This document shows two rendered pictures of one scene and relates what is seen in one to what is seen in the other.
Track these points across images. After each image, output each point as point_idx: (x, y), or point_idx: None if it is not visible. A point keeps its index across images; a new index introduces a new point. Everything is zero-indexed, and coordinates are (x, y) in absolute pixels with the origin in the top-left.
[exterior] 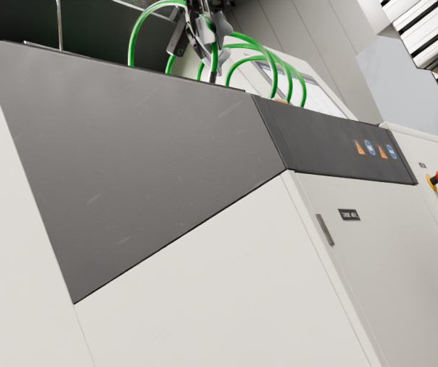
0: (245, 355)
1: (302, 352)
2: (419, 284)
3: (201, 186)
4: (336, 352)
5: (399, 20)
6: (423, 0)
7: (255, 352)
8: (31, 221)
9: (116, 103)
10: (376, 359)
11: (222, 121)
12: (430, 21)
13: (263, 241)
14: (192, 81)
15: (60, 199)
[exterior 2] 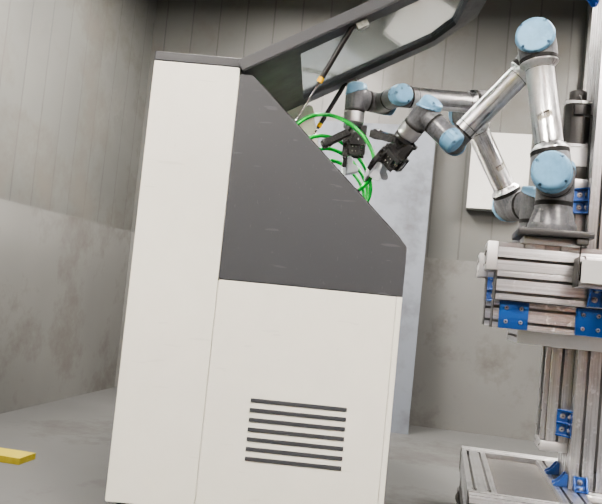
0: (320, 371)
1: (354, 388)
2: None
3: (348, 271)
4: (372, 397)
5: (501, 272)
6: (518, 272)
7: (326, 373)
8: (216, 210)
9: (322, 188)
10: (391, 412)
11: (382, 247)
12: (514, 284)
13: (366, 322)
14: (377, 214)
15: (247, 213)
